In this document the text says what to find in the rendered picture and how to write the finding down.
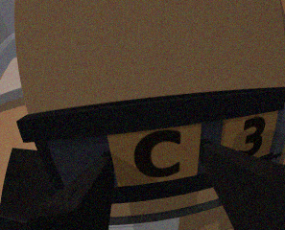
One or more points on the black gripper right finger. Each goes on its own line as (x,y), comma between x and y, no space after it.
(252,190)

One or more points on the beige flat rectangular slab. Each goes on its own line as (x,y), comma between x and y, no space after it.
(10,87)

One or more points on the brown letter tile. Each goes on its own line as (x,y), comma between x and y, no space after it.
(252,134)
(155,155)

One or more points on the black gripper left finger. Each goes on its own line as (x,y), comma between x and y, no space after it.
(84,204)

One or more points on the brown board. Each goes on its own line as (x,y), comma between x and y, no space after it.
(90,68)

